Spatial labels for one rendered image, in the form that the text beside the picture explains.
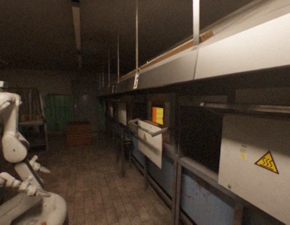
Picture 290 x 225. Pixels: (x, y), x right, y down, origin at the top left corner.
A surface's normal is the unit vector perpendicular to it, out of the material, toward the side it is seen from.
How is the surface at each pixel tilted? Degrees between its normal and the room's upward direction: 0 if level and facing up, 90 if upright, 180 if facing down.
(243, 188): 90
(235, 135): 90
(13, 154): 91
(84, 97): 90
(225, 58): 80
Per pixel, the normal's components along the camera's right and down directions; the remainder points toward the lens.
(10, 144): 0.60, 0.07
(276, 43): -0.90, -0.14
